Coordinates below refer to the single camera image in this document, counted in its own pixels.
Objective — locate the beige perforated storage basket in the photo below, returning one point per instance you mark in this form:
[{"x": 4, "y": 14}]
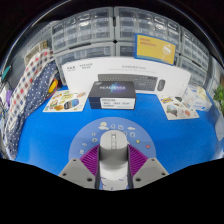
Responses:
[{"x": 35, "y": 53}]

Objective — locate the colourful sticker sheet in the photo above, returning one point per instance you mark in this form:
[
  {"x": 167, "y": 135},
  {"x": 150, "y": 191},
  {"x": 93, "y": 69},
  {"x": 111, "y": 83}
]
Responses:
[
  {"x": 65, "y": 101},
  {"x": 178, "y": 108}
]

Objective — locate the purple object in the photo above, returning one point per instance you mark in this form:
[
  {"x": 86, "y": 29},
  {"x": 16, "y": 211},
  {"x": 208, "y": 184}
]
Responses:
[{"x": 8, "y": 97}]

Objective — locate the small yellow object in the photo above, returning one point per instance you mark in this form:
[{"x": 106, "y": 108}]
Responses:
[{"x": 52, "y": 86}]

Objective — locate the white keyboard packaging box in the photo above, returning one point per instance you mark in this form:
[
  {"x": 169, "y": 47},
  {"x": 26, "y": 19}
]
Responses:
[{"x": 81, "y": 75}]

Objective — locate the small black product box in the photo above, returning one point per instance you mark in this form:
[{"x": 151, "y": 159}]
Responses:
[{"x": 111, "y": 93}]

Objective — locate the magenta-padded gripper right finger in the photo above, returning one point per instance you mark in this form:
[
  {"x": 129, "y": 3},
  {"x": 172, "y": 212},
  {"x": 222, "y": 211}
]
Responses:
[{"x": 151, "y": 170}]

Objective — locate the yellow and blue box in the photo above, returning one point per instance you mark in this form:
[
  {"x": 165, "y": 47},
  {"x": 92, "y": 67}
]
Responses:
[{"x": 155, "y": 50}]

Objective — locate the grey plastic drawer cabinet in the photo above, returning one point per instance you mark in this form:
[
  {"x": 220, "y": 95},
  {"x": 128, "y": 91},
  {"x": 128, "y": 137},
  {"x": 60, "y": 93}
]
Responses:
[
  {"x": 83, "y": 28},
  {"x": 86, "y": 51},
  {"x": 125, "y": 50},
  {"x": 146, "y": 21},
  {"x": 195, "y": 48},
  {"x": 195, "y": 73}
]

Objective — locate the teal object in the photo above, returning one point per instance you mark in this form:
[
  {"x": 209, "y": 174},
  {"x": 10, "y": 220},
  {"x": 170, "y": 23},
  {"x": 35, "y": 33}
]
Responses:
[{"x": 6, "y": 73}]

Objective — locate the red blue checkered cloth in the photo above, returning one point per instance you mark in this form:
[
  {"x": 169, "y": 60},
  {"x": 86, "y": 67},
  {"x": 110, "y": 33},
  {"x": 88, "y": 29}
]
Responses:
[{"x": 30, "y": 76}]

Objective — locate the clear plastic bag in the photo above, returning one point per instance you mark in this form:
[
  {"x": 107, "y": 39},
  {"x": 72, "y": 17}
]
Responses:
[{"x": 196, "y": 98}]

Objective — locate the green potted plant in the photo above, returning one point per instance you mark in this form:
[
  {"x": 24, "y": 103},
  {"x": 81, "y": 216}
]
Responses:
[{"x": 219, "y": 98}]

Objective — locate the round blue printed mouse pad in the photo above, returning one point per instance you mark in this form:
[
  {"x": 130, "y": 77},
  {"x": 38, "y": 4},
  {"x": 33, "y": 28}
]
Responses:
[{"x": 80, "y": 140}]

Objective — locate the grey white computer mouse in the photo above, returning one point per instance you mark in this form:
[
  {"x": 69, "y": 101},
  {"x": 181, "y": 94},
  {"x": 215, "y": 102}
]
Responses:
[{"x": 113, "y": 156}]

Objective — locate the navy polka dot cloth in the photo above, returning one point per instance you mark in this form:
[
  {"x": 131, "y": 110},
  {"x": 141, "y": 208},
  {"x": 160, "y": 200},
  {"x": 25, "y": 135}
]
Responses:
[{"x": 33, "y": 100}]

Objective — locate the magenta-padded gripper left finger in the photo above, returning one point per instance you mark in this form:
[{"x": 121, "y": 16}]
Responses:
[{"x": 76, "y": 170}]

